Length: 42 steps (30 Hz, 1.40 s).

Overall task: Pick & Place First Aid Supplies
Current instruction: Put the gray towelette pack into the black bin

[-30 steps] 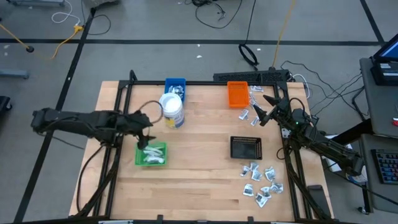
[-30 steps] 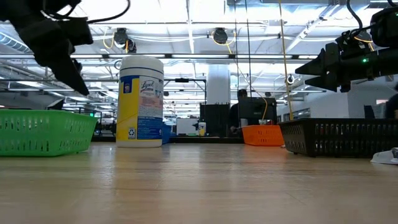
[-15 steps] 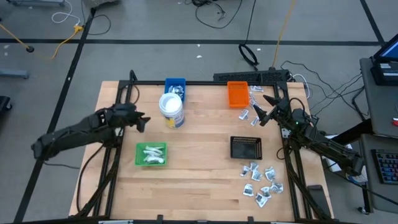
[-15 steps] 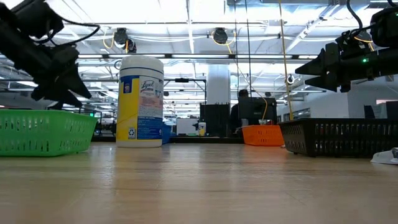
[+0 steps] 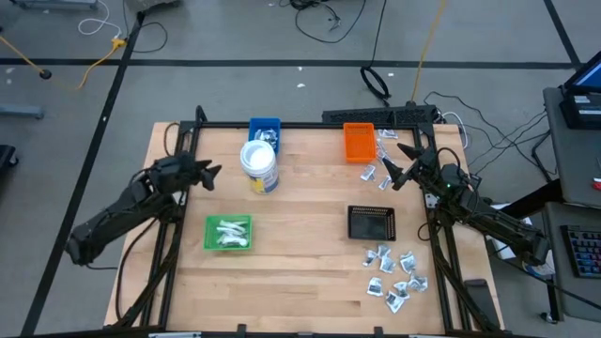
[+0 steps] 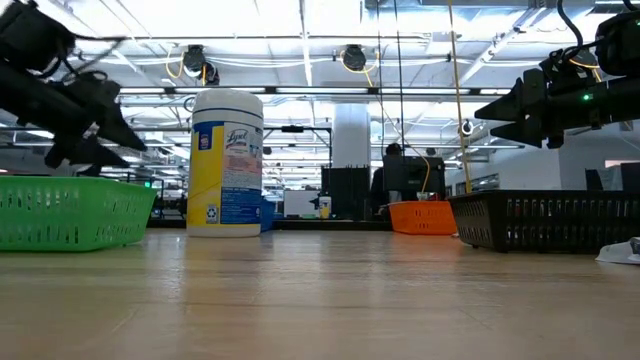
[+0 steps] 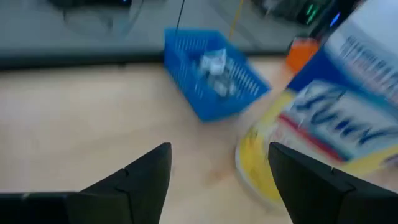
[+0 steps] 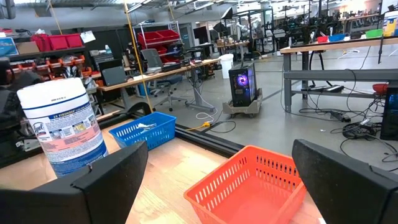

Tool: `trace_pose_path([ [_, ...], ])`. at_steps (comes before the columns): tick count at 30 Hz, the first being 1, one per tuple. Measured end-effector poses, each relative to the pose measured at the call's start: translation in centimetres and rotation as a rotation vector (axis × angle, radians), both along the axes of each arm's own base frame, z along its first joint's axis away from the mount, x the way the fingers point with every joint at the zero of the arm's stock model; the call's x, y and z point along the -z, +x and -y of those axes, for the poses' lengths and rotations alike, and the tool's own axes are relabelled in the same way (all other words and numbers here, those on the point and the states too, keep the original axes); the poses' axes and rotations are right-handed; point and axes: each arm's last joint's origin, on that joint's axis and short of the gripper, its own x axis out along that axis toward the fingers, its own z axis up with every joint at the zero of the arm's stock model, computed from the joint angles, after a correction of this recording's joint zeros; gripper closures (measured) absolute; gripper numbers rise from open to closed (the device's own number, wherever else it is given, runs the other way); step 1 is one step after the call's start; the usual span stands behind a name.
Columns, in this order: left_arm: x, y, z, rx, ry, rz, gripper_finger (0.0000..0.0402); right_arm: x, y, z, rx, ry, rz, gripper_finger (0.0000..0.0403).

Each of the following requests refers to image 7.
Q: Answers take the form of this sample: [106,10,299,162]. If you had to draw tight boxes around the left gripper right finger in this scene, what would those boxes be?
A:
[267,142,398,224]

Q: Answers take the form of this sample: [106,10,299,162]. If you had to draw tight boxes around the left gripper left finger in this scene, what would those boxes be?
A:
[79,142,172,224]

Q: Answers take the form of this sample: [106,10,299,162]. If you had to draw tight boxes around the Lysol wipes canister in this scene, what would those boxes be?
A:
[233,0,398,218]

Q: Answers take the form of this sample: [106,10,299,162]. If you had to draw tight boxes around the blue plastic basket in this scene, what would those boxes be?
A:
[163,27,272,123]

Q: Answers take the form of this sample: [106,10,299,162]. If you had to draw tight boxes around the orange plastic basket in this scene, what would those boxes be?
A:
[284,36,321,75]

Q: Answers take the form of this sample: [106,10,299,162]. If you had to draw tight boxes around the black device green lights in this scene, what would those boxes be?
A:
[251,0,335,26]

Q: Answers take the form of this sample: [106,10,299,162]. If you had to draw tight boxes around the black hanging cable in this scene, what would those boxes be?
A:
[175,0,187,35]

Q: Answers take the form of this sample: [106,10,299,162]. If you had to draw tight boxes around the thick yellow hanging cable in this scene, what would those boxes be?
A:
[228,0,246,40]

